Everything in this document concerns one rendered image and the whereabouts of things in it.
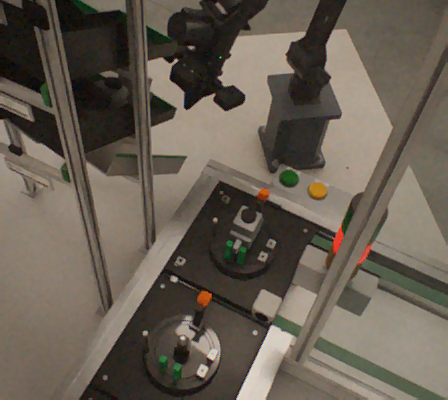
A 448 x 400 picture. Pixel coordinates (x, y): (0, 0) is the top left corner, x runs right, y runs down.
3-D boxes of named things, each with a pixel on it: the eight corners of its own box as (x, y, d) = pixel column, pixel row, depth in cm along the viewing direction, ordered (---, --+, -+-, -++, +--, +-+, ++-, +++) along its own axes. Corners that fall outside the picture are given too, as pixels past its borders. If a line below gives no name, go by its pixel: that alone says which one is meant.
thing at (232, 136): (344, 36, 185) (346, 29, 183) (463, 294, 133) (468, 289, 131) (121, 51, 173) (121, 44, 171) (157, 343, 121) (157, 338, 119)
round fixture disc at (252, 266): (227, 208, 126) (228, 203, 124) (287, 235, 123) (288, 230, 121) (196, 258, 118) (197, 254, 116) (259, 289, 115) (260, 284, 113)
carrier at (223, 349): (159, 278, 117) (157, 247, 107) (267, 332, 112) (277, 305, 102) (89, 386, 103) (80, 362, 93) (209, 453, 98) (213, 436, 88)
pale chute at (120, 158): (133, 144, 132) (142, 127, 131) (178, 174, 128) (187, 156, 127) (53, 139, 106) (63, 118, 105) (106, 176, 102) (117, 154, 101)
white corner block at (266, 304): (259, 296, 116) (261, 287, 113) (280, 306, 115) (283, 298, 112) (249, 316, 113) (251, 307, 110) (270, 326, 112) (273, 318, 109)
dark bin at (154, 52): (116, 22, 102) (126, -19, 99) (174, 55, 98) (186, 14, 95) (-18, 42, 80) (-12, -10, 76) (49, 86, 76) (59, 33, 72)
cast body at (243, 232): (242, 216, 118) (245, 197, 113) (262, 225, 117) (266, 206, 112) (223, 248, 113) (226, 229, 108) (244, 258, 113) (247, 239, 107)
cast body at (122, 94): (108, 105, 106) (116, 71, 103) (126, 117, 105) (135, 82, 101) (75, 116, 99) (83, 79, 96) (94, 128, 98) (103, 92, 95)
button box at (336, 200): (277, 178, 140) (281, 162, 136) (359, 213, 136) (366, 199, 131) (265, 199, 137) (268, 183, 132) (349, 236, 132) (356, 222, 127)
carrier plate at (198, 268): (217, 187, 131) (217, 182, 130) (315, 232, 126) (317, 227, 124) (162, 272, 118) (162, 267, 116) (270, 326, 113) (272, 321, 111)
